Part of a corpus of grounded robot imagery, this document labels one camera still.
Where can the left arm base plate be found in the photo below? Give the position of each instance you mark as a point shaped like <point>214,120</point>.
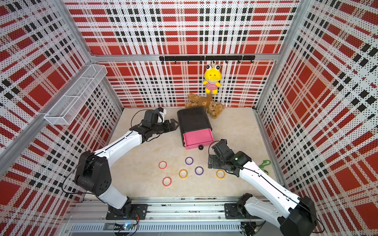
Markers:
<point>128,211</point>

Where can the red tape roll lower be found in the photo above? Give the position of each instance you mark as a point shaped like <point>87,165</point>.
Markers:
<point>167,181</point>

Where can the yellow frog plush toy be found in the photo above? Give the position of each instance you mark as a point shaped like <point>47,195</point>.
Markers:
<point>212,79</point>

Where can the brown teddy bear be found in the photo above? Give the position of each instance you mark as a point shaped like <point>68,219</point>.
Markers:
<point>214,109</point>

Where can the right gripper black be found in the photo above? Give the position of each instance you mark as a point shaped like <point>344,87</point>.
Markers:
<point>215,164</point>

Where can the purple tape roll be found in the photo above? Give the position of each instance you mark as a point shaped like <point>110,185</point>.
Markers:
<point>199,170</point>
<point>189,160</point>

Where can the black hook rail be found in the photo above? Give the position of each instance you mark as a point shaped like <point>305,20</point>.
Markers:
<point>206,58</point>

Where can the red tape roll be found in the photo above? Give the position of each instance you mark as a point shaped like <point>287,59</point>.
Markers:
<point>167,181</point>
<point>162,165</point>

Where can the pink drawer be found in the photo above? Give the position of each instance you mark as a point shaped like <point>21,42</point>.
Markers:
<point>194,139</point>

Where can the red tape roll upper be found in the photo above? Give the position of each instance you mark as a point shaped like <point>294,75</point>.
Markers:
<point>162,165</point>

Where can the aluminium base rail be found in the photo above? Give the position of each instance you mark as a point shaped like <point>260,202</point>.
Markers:
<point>165,216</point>

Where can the yellow tape roll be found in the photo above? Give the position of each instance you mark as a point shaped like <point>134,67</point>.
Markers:
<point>220,174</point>
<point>183,173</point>

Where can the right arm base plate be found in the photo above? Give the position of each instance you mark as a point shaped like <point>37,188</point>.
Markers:
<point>235,211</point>

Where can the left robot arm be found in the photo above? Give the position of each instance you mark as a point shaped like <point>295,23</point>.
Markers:
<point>93,171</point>

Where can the black drawer cabinet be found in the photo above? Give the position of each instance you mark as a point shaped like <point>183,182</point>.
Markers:
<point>192,119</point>

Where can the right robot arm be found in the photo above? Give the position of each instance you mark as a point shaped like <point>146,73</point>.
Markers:
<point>293,215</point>

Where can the white wire mesh basket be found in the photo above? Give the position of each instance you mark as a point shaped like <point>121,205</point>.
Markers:
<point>69,105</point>

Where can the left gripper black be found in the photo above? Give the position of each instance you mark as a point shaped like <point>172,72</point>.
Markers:
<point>173,128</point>

